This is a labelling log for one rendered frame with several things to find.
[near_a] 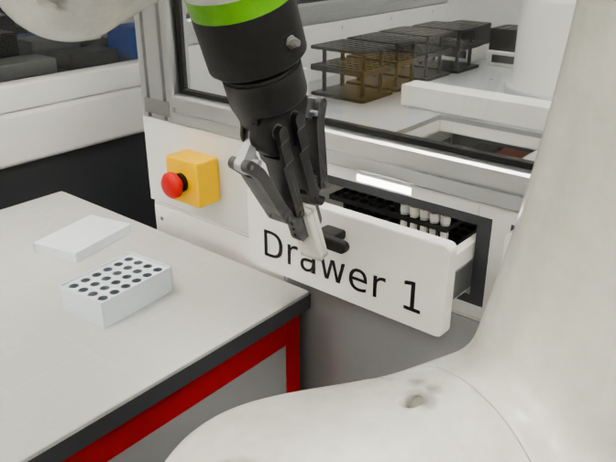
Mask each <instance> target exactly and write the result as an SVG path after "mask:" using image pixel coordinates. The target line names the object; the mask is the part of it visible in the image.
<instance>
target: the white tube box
mask: <svg viewBox="0 0 616 462"><path fill-rule="evenodd" d="M58 287H59V293H60V303H61V309H62V311H64V312H67V313H69V314H72V315H74V316H77V317H79V318H81V319H83V320H84V321H87V322H89V323H91V324H93V325H97V326H99V327H101V328H103V329H106V328H107V327H109V326H110V325H113V324H115V323H116V322H118V321H120V320H122V319H124V318H125V317H127V316H129V315H131V314H132V313H134V312H136V311H138V310H139V309H141V308H143V307H145V306H146V305H148V304H150V303H152V302H154V301H156V300H158V299H159V298H160V297H162V296H164V295H166V294H167V293H169V292H172V291H173V279H172V269H171V266H169V265H167V264H164V263H161V262H158V261H156V260H154V259H151V258H146V257H143V256H141V255H139V254H136V253H133V252H130V251H129V252H127V253H126V254H124V255H122V256H119V257H117V258H114V259H112V260H110V261H108V262H106V263H104V264H102V265H100V266H98V267H96V268H94V269H91V270H89V271H86V272H84V273H83V274H81V275H79V276H77V277H75V278H73V279H71V280H67V281H65V282H63V283H62V284H60V285H58Z"/></svg>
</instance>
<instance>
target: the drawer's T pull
mask: <svg viewBox="0 0 616 462"><path fill-rule="evenodd" d="M321 228H322V231H323V235H324V242H325V244H326V248H327V249H328V250H331V251H334V252H336V253H339V254H344V253H346V252H348V251H349V244H348V243H347V241H345V240H344V239H345V238H346V231H345V230H344V229H341V228H337V227H334V226H331V225H325V226H323V227H321Z"/></svg>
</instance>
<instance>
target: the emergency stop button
mask: <svg viewBox="0 0 616 462"><path fill-rule="evenodd" d="M160 184H161V189H162V191H163V192H164V193H165V194H166V195H167V196H168V197H170V198H171V199H176V198H178V197H180V196H181V195H182V190H183V188H182V187H183V183H182V180H181V178H180V177H179V176H178V175H177V174H176V173H174V172H171V171H170V172H167V173H164V174H163V176H162V178H161V182H160Z"/></svg>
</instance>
